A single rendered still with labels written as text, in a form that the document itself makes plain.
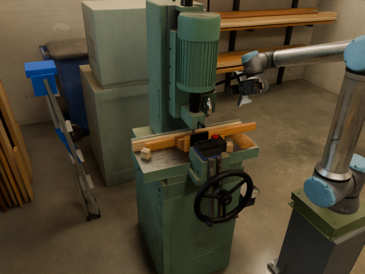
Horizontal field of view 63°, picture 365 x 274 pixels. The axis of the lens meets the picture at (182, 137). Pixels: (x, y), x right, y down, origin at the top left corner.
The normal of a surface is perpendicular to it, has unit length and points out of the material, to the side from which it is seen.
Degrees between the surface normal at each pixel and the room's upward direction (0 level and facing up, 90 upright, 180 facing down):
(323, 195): 96
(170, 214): 90
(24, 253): 0
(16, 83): 90
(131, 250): 0
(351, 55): 83
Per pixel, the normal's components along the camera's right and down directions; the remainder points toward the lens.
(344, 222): 0.02, -0.85
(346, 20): -0.90, 0.20
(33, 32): 0.43, 0.47
